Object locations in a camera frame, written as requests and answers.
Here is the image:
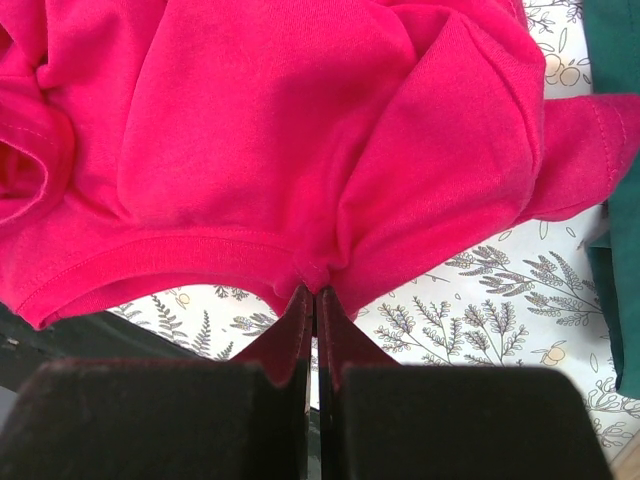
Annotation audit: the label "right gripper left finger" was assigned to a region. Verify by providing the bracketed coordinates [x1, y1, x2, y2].
[1, 287, 314, 479]

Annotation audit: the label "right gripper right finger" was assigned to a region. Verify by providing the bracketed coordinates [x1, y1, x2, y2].
[319, 288, 612, 479]

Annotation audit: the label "magenta t shirt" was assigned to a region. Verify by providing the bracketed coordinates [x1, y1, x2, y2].
[1, 1, 639, 328]

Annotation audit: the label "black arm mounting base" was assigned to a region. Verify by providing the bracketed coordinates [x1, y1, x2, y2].
[1, 306, 196, 392]

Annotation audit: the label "teal green shorts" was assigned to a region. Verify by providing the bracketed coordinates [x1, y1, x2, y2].
[583, 1, 639, 399]

